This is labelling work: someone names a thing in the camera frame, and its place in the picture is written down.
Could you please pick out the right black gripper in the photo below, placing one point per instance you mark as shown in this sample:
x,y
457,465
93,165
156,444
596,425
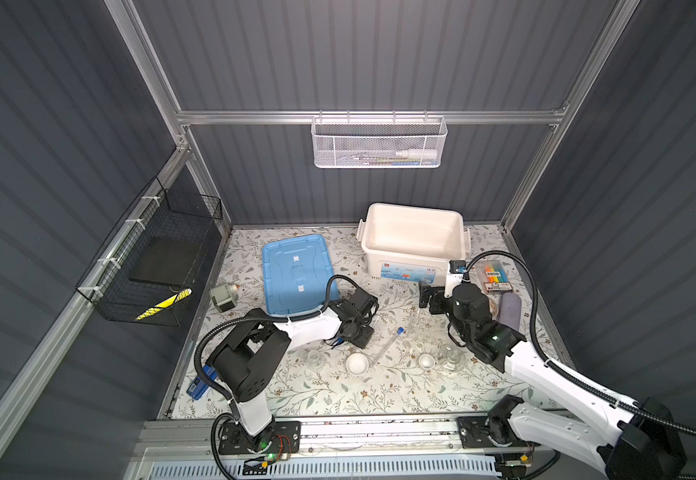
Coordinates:
x,y
438,294

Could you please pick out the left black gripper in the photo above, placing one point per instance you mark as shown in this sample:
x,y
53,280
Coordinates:
x,y
364,340

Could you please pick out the clear plastic test tube rack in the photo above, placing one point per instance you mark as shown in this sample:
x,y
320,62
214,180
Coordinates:
x,y
424,333

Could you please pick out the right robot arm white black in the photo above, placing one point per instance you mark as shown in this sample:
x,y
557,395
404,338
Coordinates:
x,y
614,434

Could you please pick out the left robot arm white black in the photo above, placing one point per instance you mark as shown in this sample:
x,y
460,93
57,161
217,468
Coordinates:
x,y
239,357

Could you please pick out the blue plastic tweezers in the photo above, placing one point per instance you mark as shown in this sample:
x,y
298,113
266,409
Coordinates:
x,y
336,342

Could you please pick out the colourful marker pack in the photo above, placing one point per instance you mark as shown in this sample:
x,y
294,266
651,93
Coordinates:
x,y
494,278

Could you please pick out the clear glass conical flask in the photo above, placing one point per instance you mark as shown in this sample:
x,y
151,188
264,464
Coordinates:
x,y
450,359

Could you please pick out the small white crucible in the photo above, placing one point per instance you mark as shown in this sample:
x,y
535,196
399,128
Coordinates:
x,y
426,361

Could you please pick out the blue plastic bin lid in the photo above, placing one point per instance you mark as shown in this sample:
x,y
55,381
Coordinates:
x,y
295,275

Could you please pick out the white plastic storage bin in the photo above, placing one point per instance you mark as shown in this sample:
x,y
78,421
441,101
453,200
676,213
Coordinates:
x,y
412,244

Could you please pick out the white tube in mesh basket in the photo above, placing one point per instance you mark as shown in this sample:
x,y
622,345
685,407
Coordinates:
x,y
418,155

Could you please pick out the blue clip at table edge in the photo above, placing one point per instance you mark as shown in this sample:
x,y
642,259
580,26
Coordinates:
x,y
198,387

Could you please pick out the yellow black striped tape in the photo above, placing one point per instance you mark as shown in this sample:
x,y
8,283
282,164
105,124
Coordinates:
x,y
165,304

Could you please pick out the black pad in basket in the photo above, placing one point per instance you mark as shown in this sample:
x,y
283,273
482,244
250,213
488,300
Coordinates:
x,y
165,261

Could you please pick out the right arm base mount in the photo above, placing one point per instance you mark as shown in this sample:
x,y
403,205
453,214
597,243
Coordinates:
x,y
476,431

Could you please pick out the aluminium rail front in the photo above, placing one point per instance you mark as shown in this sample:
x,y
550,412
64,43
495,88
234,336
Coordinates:
x,y
436,432

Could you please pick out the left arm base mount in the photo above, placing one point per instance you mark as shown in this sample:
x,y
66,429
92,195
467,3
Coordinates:
x,y
278,437

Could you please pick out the white wire mesh basket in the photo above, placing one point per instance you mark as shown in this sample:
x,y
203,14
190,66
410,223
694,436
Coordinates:
x,y
371,142

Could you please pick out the black wire mesh basket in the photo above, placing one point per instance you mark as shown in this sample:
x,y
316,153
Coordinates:
x,y
169,213

